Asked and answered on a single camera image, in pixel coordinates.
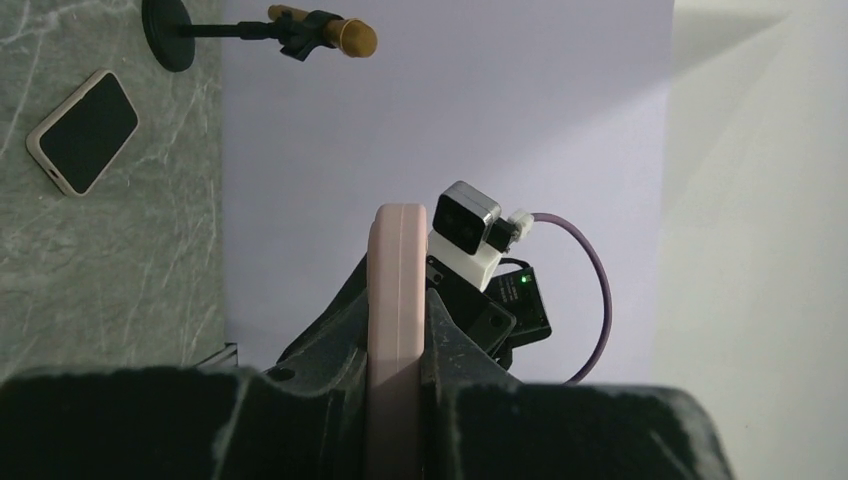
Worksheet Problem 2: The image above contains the black microphone stand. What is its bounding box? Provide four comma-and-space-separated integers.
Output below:
141, 0, 341, 73

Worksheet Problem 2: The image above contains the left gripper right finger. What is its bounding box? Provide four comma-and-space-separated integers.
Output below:
422, 290, 734, 479

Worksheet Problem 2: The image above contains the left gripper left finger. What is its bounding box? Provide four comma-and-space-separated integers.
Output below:
1, 265, 368, 479

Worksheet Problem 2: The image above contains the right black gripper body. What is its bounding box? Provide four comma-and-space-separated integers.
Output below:
426, 255, 516, 355

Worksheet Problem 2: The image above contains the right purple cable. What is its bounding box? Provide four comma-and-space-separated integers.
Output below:
529, 211, 613, 386

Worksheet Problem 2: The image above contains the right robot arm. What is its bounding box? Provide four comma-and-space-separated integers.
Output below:
427, 256, 552, 370

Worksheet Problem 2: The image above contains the pink phone case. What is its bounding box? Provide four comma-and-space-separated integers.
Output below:
364, 204, 427, 479

